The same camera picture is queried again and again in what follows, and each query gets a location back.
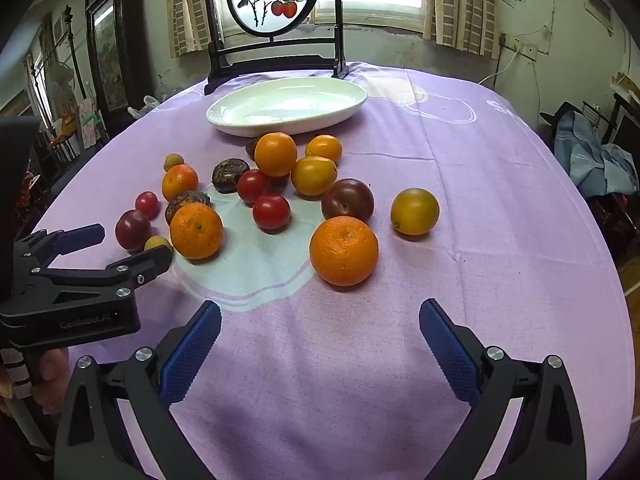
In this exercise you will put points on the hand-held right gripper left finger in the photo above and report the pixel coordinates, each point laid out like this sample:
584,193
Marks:
192,355

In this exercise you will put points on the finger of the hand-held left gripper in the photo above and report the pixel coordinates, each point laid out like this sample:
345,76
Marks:
80,234
145,262

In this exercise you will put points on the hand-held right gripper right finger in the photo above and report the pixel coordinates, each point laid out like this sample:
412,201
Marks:
447,355

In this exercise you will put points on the tan longan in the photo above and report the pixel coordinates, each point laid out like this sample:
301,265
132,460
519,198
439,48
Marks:
156,242
173,162

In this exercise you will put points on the small dark red plum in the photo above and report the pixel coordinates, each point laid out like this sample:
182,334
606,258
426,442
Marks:
133,230

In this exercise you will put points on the red cherry tomato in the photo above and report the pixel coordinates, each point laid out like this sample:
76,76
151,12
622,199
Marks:
251,185
271,212
147,204

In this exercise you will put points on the orange tomato plate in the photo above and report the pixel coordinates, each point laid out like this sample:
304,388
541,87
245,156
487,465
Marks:
196,231
180,182

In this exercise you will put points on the brown water chestnut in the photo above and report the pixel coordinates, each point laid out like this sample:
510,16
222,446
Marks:
251,147
187,199
230,175

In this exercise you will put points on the orange tomato plate back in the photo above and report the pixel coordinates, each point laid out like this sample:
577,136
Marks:
180,182

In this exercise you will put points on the yellow tomato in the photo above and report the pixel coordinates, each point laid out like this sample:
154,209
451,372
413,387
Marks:
415,211

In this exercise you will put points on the large orange mandarin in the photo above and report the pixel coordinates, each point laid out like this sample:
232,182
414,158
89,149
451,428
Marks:
344,250

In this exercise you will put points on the large dark purple plum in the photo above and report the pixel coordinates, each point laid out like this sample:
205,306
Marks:
347,201

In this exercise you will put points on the white oval plate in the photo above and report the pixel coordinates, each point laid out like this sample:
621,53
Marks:
285,105

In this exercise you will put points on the person's left hand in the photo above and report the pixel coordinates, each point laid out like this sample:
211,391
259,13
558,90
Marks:
50,375

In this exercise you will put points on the purple tablecloth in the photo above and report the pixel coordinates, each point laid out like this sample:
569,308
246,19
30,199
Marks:
500,260

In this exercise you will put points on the white plastic bag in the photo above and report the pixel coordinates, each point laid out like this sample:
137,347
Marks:
145,106

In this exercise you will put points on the white standing fan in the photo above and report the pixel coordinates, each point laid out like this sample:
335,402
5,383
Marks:
62,80

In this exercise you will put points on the orange cherry tomato lower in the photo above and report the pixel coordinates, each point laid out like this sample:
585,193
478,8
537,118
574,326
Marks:
313,175

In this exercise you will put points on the orange cherry tomato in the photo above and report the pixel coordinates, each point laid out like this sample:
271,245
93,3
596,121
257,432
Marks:
313,175
324,147

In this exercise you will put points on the dark wooden cabinet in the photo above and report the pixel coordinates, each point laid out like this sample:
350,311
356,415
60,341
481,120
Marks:
130,35

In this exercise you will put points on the orange cherry tomato upper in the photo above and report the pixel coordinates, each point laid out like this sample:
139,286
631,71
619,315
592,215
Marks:
324,147

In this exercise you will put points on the blue clothes pile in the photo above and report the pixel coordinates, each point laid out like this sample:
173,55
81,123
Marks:
590,155

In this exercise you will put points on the round painted screen black stand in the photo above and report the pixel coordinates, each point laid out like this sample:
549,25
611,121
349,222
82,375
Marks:
275,52

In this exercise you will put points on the beige brick-pattern curtain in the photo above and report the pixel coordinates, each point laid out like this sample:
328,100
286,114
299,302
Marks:
460,5
187,10

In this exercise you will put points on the black hat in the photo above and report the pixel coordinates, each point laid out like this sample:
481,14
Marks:
557,115

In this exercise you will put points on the white wall outlet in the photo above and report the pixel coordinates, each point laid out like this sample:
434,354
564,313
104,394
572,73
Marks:
529,50

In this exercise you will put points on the white wall box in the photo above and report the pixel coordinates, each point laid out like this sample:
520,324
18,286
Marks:
597,2

